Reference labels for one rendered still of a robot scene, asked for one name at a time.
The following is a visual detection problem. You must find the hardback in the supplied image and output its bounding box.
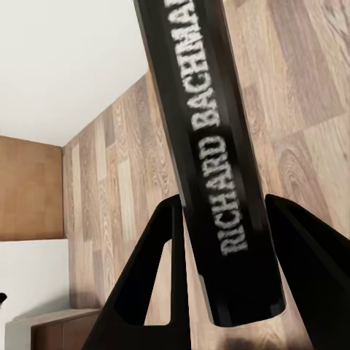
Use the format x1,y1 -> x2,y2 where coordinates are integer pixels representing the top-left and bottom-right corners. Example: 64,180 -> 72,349
133,0 -> 287,327

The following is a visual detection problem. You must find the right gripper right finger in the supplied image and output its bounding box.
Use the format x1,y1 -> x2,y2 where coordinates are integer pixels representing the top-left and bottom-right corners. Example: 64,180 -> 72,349
265,194 -> 350,350

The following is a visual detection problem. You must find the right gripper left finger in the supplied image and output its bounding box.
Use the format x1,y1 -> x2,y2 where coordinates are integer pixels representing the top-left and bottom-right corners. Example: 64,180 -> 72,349
81,194 -> 191,350

